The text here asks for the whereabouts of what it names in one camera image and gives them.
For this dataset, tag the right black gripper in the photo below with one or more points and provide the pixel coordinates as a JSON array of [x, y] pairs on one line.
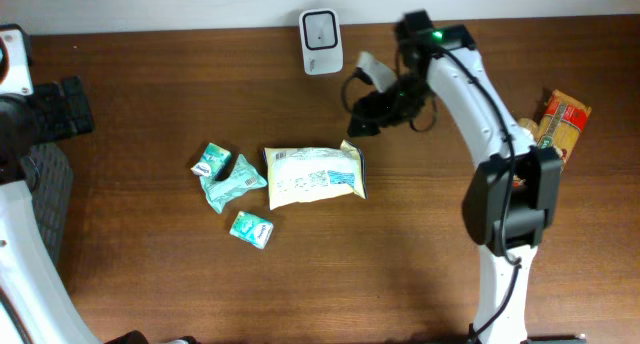
[[378, 119]]

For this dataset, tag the cream snack bag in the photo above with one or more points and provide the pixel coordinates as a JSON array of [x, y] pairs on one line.
[[304, 175]]

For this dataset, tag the orange spaghetti pasta pack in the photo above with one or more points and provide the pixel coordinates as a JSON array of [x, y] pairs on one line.
[[561, 124]]

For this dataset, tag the small teal tissue pack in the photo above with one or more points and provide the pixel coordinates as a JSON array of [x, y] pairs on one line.
[[211, 163]]

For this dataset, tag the small white teal packet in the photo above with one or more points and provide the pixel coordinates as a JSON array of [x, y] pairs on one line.
[[252, 229]]

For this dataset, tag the white cosmetic tube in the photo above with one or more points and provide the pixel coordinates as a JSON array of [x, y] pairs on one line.
[[530, 127]]

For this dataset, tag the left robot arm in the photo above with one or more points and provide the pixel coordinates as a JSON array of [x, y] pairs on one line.
[[35, 306]]

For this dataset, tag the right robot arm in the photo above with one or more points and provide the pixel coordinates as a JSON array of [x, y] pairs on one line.
[[512, 196]]

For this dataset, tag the white barcode scanner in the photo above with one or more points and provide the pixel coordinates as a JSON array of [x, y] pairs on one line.
[[321, 41]]

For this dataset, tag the grey plastic mesh basket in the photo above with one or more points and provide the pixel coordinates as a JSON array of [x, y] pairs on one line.
[[49, 176]]

